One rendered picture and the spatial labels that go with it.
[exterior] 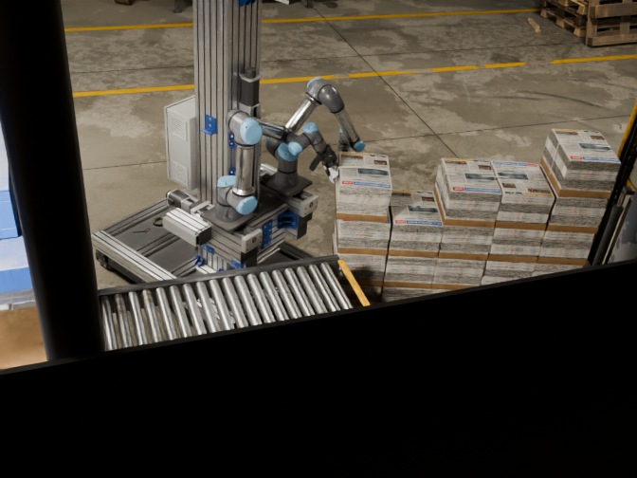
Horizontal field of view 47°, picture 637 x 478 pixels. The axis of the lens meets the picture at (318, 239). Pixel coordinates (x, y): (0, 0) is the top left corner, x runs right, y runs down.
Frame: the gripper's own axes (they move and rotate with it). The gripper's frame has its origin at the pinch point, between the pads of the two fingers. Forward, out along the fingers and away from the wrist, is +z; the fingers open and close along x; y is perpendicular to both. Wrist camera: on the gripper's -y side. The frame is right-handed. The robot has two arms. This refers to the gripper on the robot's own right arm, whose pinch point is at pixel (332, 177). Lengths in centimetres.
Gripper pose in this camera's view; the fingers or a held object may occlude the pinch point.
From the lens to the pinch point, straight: 412.5
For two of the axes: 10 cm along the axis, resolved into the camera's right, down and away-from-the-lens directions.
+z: 4.3, 7.3, 5.3
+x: -0.2, -5.8, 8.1
